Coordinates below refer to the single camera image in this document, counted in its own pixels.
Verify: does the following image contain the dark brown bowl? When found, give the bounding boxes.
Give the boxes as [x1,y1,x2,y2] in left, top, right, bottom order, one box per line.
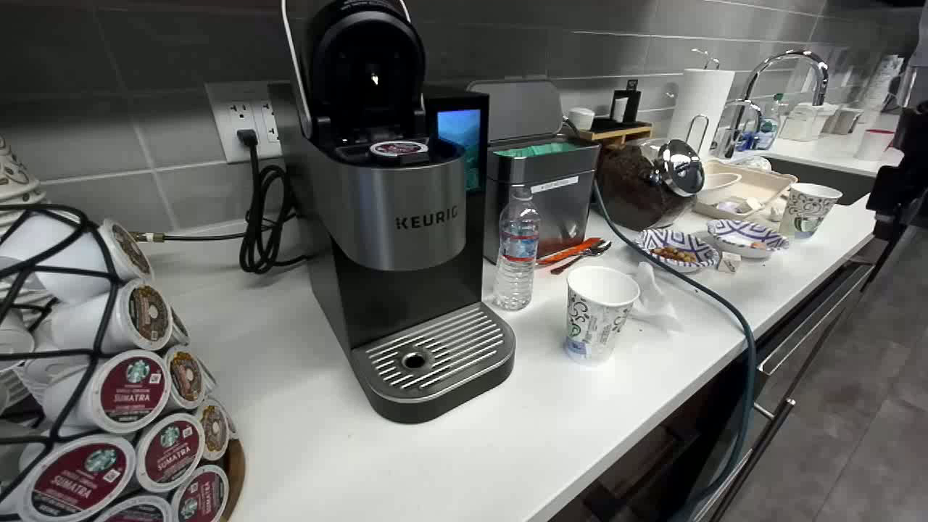
[592,142,681,234]

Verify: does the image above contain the black silver Keurig coffee machine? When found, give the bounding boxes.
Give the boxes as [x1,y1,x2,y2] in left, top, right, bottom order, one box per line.
[279,0,518,426]

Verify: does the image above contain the thin grey braided cable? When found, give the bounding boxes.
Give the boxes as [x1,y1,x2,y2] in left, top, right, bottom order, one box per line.
[132,223,256,247]

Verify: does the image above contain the blue patterned plate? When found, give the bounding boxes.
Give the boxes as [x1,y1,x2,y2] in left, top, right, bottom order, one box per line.
[704,218,792,263]
[634,225,726,277]

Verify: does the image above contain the orange plastic utensil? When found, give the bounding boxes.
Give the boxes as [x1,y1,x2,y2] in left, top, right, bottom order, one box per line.
[534,234,608,270]

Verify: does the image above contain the white pod with red lid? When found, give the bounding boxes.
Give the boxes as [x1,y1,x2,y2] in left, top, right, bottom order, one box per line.
[169,460,234,522]
[0,432,138,522]
[92,489,176,522]
[15,348,176,438]
[132,408,209,496]

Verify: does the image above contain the metal drawer handle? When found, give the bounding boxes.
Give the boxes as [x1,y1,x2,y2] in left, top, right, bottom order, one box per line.
[707,390,799,522]
[755,258,876,380]

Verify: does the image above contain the black wire pod rack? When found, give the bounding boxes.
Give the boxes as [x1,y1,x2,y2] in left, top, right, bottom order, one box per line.
[0,199,246,522]

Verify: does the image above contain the clear plastic water bottle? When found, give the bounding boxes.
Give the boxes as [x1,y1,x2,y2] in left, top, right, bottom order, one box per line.
[491,179,541,313]

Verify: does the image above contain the grey metal box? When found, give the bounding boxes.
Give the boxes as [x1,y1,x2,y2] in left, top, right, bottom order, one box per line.
[466,76,566,148]

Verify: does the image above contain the clear plastic container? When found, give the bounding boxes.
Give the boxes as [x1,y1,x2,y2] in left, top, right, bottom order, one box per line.
[784,97,868,145]

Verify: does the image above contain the wooden tray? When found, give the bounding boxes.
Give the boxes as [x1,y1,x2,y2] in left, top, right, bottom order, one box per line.
[563,119,656,148]

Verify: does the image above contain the chrome kitchen faucet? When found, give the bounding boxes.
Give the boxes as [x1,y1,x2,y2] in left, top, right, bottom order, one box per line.
[726,47,831,160]

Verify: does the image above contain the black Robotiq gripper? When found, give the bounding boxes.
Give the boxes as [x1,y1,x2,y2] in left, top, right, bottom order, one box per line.
[865,97,928,234]

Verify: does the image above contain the white paper towel roll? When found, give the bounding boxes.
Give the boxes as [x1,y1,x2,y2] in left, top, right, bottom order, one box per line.
[668,63,740,157]

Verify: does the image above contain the black power cord with plug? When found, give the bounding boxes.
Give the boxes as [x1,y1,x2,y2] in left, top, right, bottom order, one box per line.
[234,126,314,276]

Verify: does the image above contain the white wall power outlet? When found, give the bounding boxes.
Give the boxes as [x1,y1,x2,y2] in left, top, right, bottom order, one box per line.
[202,80,283,165]

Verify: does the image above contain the teal hose cable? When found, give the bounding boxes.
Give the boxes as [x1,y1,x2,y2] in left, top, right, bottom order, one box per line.
[589,179,762,522]

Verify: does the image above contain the black bottle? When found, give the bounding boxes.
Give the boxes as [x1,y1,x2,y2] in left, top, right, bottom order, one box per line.
[608,78,644,131]

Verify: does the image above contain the silver box with green top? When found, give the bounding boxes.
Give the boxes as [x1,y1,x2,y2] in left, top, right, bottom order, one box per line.
[485,135,602,263]

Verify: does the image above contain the patterned paper cup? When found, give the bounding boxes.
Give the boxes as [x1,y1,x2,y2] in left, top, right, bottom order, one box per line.
[776,179,846,244]
[563,263,644,366]

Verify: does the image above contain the small white mug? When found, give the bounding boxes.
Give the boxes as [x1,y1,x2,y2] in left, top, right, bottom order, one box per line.
[566,105,601,135]

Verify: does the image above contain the beige dish tray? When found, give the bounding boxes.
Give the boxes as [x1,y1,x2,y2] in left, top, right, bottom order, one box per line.
[686,154,799,219]

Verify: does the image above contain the white pod with brown lid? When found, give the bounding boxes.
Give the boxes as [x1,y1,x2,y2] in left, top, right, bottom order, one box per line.
[195,393,234,467]
[0,210,156,305]
[38,276,176,357]
[163,341,211,415]

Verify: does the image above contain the white ribbed object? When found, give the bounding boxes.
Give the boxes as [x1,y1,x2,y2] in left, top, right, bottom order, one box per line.
[0,135,45,209]

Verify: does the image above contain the crumpled white tissue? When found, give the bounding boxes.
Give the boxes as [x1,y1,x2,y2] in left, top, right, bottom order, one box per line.
[631,258,685,328]

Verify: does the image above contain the white coffee pod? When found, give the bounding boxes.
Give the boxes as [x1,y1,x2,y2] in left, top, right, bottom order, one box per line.
[369,135,431,165]

